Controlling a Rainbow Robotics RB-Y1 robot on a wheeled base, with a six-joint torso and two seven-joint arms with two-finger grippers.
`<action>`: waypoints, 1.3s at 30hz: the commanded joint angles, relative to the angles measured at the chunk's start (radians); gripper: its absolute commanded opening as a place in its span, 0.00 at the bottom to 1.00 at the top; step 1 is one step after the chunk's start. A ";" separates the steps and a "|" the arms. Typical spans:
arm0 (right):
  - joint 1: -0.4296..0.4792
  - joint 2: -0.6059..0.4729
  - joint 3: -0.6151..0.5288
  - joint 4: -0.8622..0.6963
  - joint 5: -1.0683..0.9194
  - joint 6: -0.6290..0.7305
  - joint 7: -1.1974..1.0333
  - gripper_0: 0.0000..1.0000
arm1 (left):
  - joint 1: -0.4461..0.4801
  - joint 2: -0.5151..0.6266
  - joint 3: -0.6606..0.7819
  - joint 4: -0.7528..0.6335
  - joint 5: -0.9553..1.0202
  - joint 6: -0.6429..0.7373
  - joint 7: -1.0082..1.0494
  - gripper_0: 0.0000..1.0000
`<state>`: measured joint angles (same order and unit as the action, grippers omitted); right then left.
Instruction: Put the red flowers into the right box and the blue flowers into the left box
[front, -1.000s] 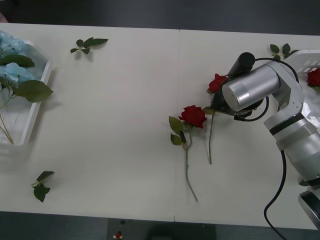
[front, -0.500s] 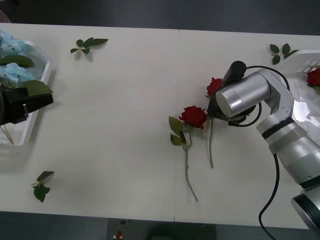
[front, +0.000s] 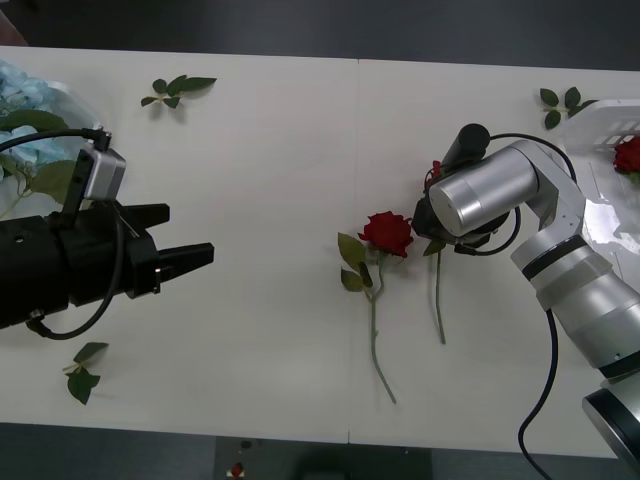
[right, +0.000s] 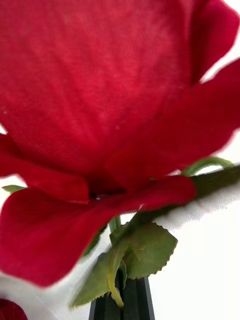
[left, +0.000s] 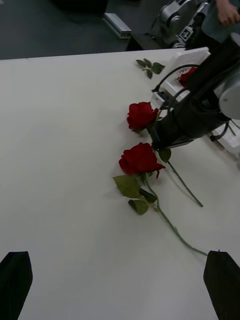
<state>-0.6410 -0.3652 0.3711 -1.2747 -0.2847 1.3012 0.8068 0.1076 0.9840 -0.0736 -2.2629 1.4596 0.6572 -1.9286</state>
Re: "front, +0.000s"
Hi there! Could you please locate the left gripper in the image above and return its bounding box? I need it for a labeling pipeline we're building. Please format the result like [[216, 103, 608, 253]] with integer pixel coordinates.
[[68, 201, 217, 307]]

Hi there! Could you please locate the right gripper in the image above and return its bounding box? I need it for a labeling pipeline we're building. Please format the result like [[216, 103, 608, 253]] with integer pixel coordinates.
[[411, 196, 454, 245]]

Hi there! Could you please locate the red rose with green stem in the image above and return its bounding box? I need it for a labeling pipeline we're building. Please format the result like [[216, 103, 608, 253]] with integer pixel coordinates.
[[422, 159, 448, 345], [611, 136, 640, 187], [337, 210, 416, 405]]

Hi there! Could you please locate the green leaf twig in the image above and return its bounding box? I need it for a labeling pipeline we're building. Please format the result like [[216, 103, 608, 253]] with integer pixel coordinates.
[[62, 341, 110, 407], [539, 86, 600, 131], [140, 75, 218, 110]]

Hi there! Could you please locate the pale blue flower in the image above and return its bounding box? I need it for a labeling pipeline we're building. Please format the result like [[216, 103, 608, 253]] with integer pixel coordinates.
[[0, 109, 77, 217], [0, 60, 57, 114]]

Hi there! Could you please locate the shallow white box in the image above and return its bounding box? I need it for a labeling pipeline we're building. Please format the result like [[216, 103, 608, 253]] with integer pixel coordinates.
[[0, 58, 109, 219], [558, 98, 640, 286]]

